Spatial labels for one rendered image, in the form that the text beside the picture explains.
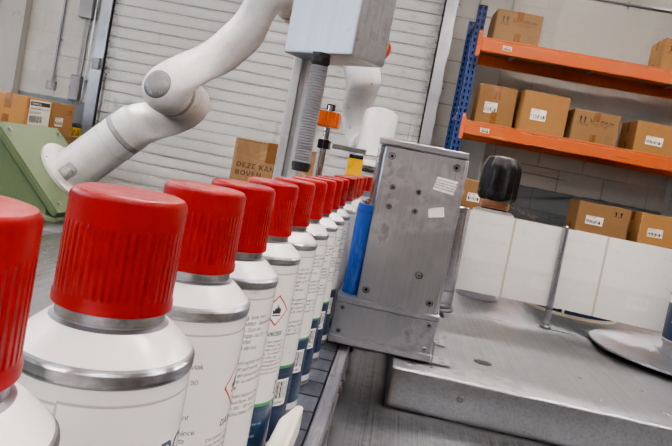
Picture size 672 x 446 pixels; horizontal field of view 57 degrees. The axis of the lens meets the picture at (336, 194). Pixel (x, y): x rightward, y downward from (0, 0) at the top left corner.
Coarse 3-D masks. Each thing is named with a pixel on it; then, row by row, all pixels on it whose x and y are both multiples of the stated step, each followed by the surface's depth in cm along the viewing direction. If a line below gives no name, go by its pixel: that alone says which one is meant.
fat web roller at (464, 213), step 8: (464, 208) 108; (464, 216) 108; (464, 224) 108; (456, 232) 108; (464, 232) 109; (456, 240) 108; (464, 240) 109; (456, 248) 108; (456, 256) 108; (456, 264) 109; (448, 272) 108; (456, 272) 109; (448, 280) 108; (456, 280) 110; (448, 288) 109; (448, 296) 109; (440, 304) 109; (448, 304) 109; (448, 312) 109
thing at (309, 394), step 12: (324, 348) 75; (336, 348) 76; (324, 360) 70; (312, 372) 66; (324, 372) 66; (312, 384) 62; (324, 384) 73; (300, 396) 59; (312, 396) 59; (312, 408) 56; (300, 432) 51; (300, 444) 49
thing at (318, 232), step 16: (320, 192) 53; (320, 208) 54; (320, 224) 54; (320, 240) 53; (320, 256) 53; (320, 272) 54; (304, 320) 53; (304, 336) 54; (304, 352) 54; (288, 400) 54
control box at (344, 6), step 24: (312, 0) 112; (336, 0) 108; (360, 0) 105; (384, 0) 109; (312, 24) 112; (336, 24) 108; (360, 24) 105; (384, 24) 110; (288, 48) 115; (312, 48) 111; (336, 48) 107; (360, 48) 106; (384, 48) 111
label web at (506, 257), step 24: (480, 216) 112; (504, 216) 111; (480, 240) 112; (504, 240) 112; (528, 240) 111; (552, 240) 111; (480, 264) 112; (504, 264) 112; (528, 264) 112; (552, 264) 111; (480, 288) 112; (504, 288) 112; (528, 288) 112
